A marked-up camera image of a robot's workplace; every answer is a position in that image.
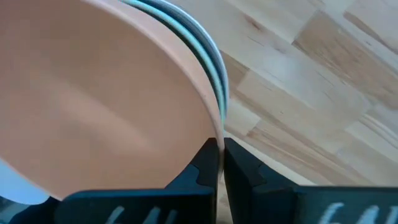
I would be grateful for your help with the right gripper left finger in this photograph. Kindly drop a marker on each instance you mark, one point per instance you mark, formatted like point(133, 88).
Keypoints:
point(192, 202)

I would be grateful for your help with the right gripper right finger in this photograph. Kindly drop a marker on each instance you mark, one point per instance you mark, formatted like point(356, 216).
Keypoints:
point(258, 199)

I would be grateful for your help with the pink bowl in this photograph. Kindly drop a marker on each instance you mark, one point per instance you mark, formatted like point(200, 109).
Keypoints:
point(93, 93)

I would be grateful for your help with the teal bowl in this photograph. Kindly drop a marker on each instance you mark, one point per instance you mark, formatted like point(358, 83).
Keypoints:
point(199, 53)

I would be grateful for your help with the white plate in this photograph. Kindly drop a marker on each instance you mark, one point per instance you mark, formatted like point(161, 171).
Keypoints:
point(186, 25)

